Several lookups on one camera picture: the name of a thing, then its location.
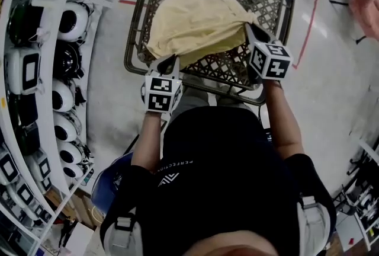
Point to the short red floor tape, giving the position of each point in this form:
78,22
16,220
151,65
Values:
130,2

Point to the person's left forearm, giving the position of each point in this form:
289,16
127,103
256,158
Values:
148,142

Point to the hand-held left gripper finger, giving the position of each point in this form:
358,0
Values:
173,66
156,66

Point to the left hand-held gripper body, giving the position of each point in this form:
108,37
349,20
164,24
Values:
161,94

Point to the person's grey trousers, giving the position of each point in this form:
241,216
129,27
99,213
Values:
192,100

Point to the beige pants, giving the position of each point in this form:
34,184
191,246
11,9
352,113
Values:
195,12

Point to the white equipment rack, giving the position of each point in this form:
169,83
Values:
364,198

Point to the white box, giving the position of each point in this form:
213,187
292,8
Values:
78,238

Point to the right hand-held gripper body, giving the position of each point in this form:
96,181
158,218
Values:
271,60

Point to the row of white screen devices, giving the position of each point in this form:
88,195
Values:
25,69

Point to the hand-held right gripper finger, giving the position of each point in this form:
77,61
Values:
251,35
263,36

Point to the person's right forearm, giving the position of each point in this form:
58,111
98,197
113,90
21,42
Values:
285,124

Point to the wooden board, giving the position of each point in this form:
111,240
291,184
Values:
80,204

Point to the white round device black opening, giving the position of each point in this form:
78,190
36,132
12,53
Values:
71,20
70,153
63,130
72,172
62,97

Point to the long red floor tape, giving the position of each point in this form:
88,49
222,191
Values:
309,23

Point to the pink cloth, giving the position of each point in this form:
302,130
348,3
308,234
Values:
365,3

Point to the person's black t-shirt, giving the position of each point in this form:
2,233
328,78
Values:
225,174

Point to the blue chair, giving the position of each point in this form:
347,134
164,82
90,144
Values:
103,186

